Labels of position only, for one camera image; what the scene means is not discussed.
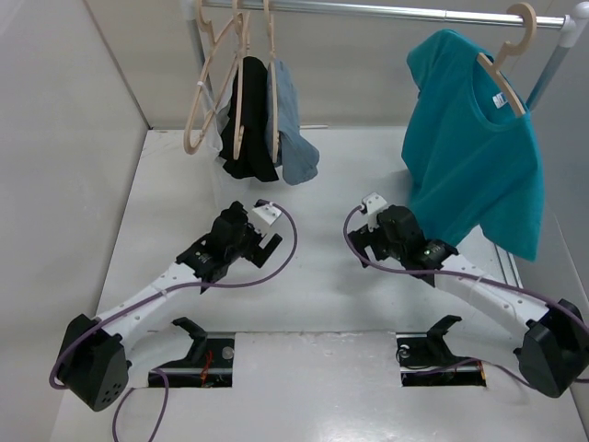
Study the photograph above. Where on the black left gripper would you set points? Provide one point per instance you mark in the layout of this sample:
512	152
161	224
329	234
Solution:
262	252

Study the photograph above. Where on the metal clothes rack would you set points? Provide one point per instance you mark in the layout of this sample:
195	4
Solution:
570	27

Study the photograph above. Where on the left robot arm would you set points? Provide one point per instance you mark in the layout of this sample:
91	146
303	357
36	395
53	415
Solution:
96	354

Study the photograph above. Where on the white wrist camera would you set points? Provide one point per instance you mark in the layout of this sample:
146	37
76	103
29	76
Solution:
372	205
263	216

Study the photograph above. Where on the beige hanger with blue shirt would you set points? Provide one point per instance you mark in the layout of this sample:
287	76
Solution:
275	137

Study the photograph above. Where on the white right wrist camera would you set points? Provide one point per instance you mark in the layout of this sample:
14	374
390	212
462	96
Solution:
372	205

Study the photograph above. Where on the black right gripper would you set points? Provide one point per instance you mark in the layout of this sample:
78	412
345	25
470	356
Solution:
361	238

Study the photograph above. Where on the white sheer hanging garment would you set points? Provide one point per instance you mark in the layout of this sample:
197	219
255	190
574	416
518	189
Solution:
212	137

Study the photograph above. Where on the teal t shirt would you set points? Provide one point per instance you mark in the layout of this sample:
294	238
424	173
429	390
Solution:
473	163

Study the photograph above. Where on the beige hanger with black shirt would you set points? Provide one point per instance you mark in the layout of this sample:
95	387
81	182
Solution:
241	20

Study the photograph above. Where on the black hanging shirt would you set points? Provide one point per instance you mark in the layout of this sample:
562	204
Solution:
254	160

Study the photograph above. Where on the light blue hanging shirt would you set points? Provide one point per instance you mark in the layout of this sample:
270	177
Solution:
298	158

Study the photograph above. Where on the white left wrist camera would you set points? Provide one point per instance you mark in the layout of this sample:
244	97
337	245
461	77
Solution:
263	216

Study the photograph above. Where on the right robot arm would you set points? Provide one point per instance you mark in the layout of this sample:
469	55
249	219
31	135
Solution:
553	352

